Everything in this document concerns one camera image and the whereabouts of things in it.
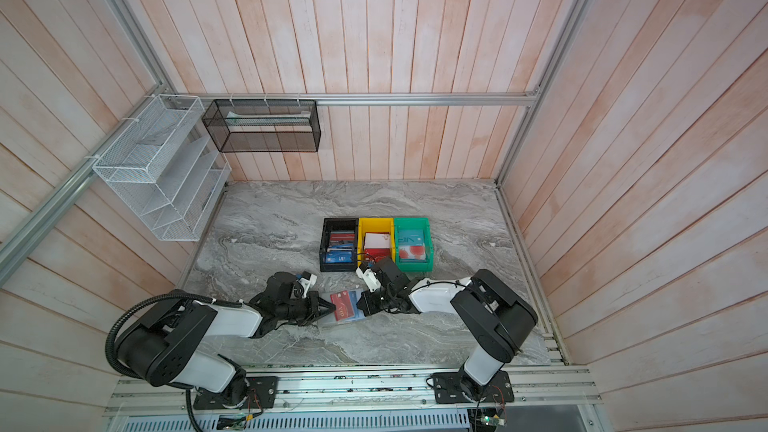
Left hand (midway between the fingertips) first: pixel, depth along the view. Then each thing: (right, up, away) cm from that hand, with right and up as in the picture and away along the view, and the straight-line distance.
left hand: (335, 313), depth 86 cm
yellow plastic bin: (+12, +25, +15) cm, 31 cm away
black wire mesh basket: (-28, +61, +18) cm, 69 cm away
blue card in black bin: (0, +15, +10) cm, 18 cm away
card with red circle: (+25, +16, +13) cm, 32 cm away
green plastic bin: (+25, +12, +10) cm, 29 cm away
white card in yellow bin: (+12, +20, +16) cm, 28 cm away
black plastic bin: (0, +18, +13) cm, 22 cm away
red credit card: (+2, +2, +2) cm, 4 cm away
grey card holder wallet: (+7, 0, 0) cm, 7 cm away
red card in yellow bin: (+12, +15, +16) cm, 25 cm away
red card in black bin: (0, +21, +15) cm, 26 cm away
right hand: (+7, +2, +2) cm, 7 cm away
